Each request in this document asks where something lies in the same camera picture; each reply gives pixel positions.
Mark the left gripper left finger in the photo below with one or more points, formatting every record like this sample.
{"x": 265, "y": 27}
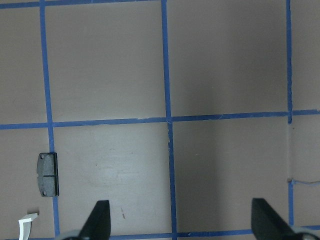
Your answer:
{"x": 96, "y": 227}

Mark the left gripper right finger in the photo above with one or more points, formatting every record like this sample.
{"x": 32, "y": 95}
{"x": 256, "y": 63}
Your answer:
{"x": 267, "y": 224}

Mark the white curved plastic part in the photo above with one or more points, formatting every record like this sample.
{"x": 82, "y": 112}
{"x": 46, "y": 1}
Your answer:
{"x": 25, "y": 224}

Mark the black brake pad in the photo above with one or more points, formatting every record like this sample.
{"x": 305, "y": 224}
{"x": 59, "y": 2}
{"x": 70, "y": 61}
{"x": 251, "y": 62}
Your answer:
{"x": 47, "y": 174}

